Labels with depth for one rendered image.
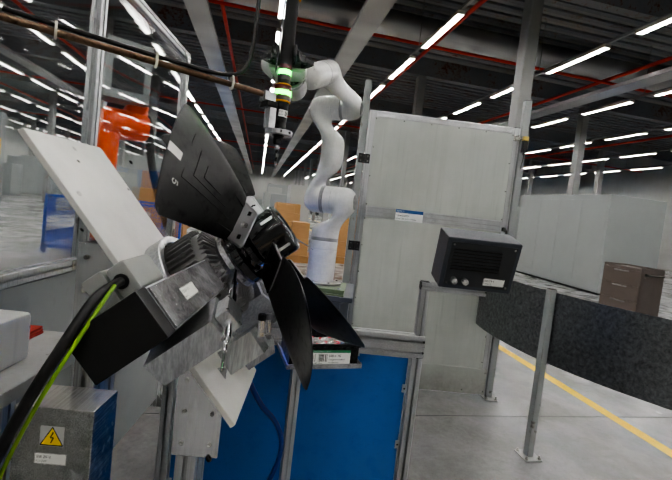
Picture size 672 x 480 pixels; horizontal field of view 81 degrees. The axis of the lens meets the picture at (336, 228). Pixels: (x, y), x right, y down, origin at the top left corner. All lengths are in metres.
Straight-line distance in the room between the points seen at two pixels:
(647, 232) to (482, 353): 8.42
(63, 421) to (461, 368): 2.68
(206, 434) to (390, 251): 2.12
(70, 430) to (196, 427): 0.23
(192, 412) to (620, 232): 10.27
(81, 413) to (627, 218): 10.58
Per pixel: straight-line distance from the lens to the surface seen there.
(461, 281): 1.45
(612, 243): 10.62
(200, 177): 0.74
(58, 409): 0.98
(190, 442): 1.02
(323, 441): 1.62
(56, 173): 0.91
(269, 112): 1.02
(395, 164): 2.88
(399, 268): 2.91
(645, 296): 7.59
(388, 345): 1.47
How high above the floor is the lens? 1.28
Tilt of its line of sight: 3 degrees down
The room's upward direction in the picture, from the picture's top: 7 degrees clockwise
